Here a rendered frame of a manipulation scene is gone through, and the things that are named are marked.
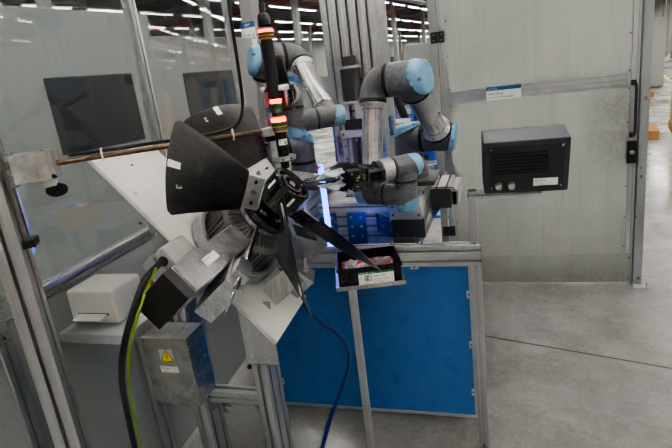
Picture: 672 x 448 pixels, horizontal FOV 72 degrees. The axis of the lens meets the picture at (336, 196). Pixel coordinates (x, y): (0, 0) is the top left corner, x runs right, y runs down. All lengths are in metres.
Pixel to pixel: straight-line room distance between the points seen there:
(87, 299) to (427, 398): 1.32
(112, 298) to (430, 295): 1.09
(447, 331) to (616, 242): 1.76
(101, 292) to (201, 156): 0.59
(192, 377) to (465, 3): 2.48
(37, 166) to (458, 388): 1.62
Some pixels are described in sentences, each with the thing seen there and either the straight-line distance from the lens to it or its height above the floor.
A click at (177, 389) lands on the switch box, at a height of 0.67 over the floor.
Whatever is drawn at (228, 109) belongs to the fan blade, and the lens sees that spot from 1.46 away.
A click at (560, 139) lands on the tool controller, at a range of 1.60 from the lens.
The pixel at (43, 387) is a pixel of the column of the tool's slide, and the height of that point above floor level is 0.80.
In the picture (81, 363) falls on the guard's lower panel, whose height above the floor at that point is 0.70.
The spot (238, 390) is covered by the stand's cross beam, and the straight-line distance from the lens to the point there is 1.61.
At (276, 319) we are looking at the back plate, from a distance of 1.34.
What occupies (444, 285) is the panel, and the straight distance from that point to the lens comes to 1.80.
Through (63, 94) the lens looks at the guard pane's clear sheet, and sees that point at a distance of 1.76.
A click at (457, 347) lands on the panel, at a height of 0.44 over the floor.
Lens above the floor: 1.49
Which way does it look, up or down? 14 degrees down
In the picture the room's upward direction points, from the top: 7 degrees counter-clockwise
